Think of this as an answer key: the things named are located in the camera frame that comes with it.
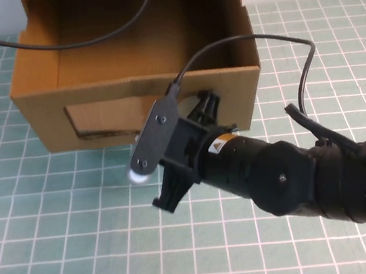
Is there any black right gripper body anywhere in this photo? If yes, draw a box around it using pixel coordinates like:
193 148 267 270
158 113 225 185

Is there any black oblong right wrist camera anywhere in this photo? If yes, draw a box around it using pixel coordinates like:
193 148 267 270
121 95 189 186

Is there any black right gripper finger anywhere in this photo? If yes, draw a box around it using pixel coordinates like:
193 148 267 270
185 87 226 132
145 158 204 217

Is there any cardboard drawer with wide window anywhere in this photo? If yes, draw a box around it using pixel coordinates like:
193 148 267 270
0 0 270 164

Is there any green white-grid tablecloth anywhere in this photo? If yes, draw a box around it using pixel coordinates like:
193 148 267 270
0 0 366 274

